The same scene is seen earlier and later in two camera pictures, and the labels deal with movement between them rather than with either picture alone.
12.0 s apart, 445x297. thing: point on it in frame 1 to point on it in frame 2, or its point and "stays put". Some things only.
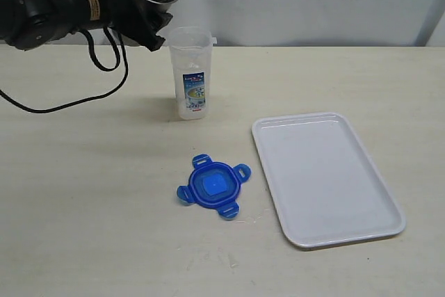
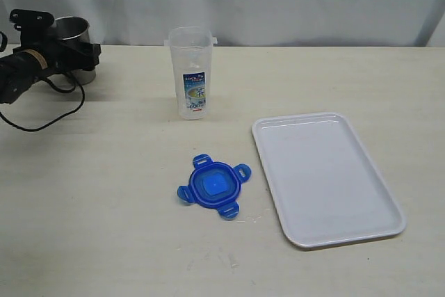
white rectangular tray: [327, 188] stays put
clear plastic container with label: [191, 51] stays put
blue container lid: [215, 185] stays put
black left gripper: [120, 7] to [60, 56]
